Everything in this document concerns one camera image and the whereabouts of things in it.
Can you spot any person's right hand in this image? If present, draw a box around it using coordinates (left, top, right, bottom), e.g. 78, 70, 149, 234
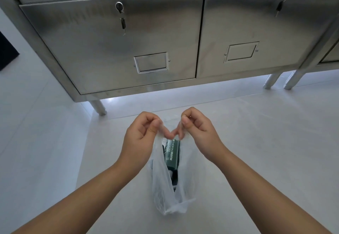
181, 107, 230, 163

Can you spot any person's left hand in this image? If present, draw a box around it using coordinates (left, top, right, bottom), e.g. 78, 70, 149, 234
117, 111, 163, 169

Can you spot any clear plastic bag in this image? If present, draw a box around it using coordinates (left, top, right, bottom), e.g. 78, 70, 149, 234
150, 117, 206, 216

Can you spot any person's right forearm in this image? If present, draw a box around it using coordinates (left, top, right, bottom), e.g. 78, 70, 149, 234
208, 146, 339, 234

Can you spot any person's left forearm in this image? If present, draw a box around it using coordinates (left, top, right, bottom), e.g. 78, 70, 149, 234
11, 159, 149, 234

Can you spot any green cosmetic tube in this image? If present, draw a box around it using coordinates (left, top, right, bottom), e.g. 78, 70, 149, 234
164, 139, 182, 171

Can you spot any black item in bag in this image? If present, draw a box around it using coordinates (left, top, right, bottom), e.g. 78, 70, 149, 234
171, 160, 181, 191

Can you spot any steel cabinet leg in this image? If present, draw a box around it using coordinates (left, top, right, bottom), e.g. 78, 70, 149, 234
88, 100, 108, 116
263, 73, 283, 90
283, 70, 308, 90

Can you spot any metal label holder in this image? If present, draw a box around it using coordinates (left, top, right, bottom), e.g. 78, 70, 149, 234
224, 41, 260, 63
133, 52, 170, 74

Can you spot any stainless steel cabinet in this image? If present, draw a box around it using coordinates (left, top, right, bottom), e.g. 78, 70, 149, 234
0, 0, 339, 116
299, 24, 339, 72

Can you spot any steel cabinet door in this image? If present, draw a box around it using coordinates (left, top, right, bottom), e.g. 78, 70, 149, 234
197, 0, 339, 79
20, 0, 205, 95

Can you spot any black object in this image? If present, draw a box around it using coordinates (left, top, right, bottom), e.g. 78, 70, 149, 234
0, 31, 20, 71

